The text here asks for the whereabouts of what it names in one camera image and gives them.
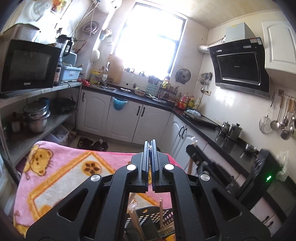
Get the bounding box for stainless steel stacked pots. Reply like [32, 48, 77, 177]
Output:
[23, 101, 51, 133]

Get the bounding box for wall exhaust fan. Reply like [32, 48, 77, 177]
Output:
[175, 68, 191, 84]

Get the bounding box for steel kettle on counter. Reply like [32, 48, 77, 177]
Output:
[227, 123, 242, 142]

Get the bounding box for metal skimmer strainer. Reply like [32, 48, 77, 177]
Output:
[259, 93, 275, 134]

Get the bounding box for bamboo chopstick pair front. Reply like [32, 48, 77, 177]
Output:
[127, 193, 146, 240]

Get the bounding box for bamboo chopstick pair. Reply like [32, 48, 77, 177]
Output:
[159, 198, 164, 231]
[158, 222, 175, 237]
[127, 193, 146, 240]

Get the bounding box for pink bear print blanket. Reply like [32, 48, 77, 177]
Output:
[13, 142, 170, 240]

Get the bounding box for blue hanging trash bin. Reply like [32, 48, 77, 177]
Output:
[112, 97, 128, 111]

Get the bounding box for black range hood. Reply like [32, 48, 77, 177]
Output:
[209, 37, 270, 98]

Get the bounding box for blue plastic storage box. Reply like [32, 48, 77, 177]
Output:
[60, 66, 82, 81]

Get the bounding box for metal shelf rack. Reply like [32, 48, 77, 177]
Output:
[1, 82, 81, 182]

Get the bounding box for black microwave oven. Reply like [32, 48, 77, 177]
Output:
[1, 39, 61, 94]

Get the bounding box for dark green perforated utensil basket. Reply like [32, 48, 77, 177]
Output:
[123, 206, 176, 240]

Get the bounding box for white water heater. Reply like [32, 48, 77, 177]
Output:
[93, 0, 122, 13]

